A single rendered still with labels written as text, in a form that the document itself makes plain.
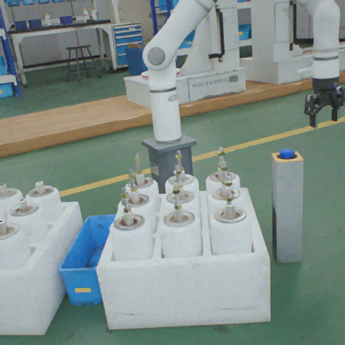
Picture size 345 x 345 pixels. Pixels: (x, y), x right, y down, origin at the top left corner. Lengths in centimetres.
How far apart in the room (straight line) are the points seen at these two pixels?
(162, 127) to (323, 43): 54
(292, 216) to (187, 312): 39
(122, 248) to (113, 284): 8
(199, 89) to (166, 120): 178
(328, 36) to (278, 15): 231
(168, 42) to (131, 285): 71
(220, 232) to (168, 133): 51
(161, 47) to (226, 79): 196
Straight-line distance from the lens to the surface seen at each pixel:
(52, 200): 121
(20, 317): 108
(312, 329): 102
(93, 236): 135
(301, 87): 357
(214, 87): 314
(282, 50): 358
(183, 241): 91
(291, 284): 115
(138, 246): 94
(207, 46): 328
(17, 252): 103
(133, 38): 639
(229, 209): 92
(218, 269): 92
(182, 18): 126
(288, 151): 110
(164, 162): 133
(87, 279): 109
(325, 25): 122
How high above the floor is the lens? 69
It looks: 22 degrees down
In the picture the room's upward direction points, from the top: 6 degrees counter-clockwise
